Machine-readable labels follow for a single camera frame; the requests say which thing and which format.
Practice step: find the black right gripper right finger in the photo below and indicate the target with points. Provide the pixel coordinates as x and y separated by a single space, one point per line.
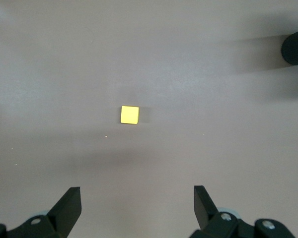
213 223

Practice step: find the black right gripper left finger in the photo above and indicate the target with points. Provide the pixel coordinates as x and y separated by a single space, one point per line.
57 218

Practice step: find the yellow cube block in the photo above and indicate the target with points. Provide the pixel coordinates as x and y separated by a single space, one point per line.
129 114

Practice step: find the brown table cover sheet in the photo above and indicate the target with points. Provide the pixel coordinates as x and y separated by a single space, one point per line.
64 74

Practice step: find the black ribbed cylinder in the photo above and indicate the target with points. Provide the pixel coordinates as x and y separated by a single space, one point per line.
296 48

